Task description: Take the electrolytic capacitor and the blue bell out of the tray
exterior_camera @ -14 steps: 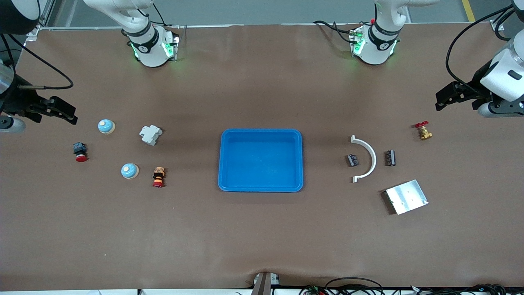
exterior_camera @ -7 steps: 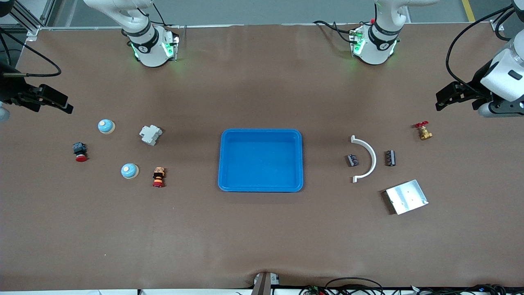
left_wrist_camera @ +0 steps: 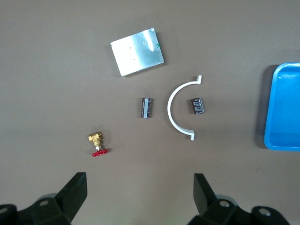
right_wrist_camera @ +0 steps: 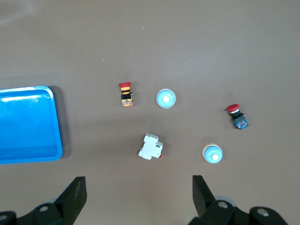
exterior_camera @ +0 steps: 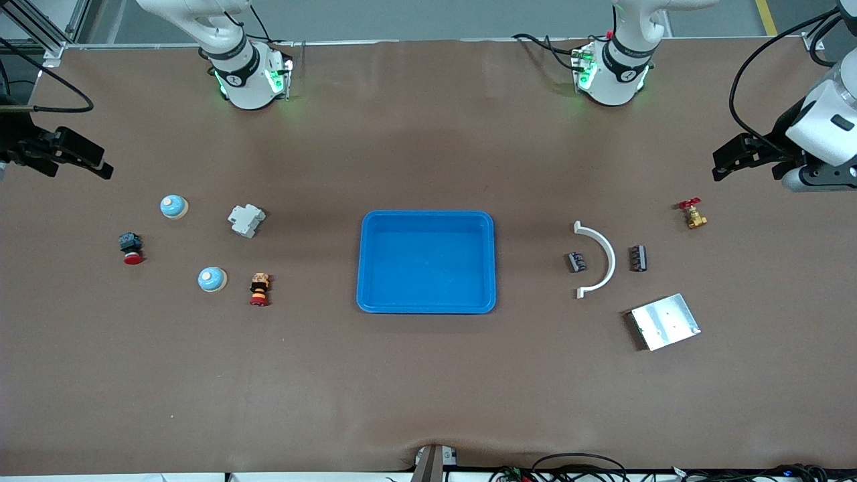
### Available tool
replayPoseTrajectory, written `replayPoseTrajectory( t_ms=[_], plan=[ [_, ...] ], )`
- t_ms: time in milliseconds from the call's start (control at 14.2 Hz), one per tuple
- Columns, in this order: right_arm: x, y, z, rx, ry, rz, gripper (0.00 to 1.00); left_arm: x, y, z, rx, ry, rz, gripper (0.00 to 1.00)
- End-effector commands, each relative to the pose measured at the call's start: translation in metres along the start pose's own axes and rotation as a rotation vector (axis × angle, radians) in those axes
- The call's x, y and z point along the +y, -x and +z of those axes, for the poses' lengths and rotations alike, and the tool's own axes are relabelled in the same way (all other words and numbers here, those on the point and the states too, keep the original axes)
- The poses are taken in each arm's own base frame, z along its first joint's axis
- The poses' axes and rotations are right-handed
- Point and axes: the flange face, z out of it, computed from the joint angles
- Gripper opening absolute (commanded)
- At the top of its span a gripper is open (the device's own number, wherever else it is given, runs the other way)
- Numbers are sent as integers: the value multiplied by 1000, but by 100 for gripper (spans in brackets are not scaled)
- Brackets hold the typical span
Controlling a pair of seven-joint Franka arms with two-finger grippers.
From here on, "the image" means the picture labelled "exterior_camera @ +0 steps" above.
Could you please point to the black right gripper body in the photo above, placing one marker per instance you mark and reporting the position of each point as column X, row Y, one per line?
column 19, row 142

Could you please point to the blue knob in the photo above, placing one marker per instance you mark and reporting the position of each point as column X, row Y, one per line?
column 212, row 279
column 174, row 207

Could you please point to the dark brown cylindrical capacitor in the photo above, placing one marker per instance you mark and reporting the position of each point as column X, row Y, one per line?
column 638, row 258
column 577, row 261

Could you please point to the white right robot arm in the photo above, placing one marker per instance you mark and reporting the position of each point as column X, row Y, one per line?
column 231, row 53

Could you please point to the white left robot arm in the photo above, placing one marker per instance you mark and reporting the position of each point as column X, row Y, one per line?
column 827, row 120

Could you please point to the red mushroom button black body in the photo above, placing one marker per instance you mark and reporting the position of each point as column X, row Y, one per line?
column 131, row 249

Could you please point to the white circuit breaker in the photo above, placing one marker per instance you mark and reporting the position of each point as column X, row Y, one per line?
column 246, row 221

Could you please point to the silver metal plate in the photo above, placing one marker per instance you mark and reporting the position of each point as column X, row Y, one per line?
column 666, row 321

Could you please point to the red orange emergency stop button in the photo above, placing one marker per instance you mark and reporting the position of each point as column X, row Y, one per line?
column 260, row 289

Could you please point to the blue plastic tray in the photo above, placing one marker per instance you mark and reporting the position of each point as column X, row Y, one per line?
column 428, row 268

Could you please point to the brown table mat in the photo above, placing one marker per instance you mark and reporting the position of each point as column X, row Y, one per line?
column 428, row 388

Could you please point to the aluminium frame profile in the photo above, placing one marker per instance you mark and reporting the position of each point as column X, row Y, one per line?
column 53, row 48
column 813, row 41
column 79, row 20

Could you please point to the white curved plastic bracket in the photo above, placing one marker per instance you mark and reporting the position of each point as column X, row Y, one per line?
column 611, row 261

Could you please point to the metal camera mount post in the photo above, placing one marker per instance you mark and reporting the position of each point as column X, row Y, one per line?
column 428, row 468

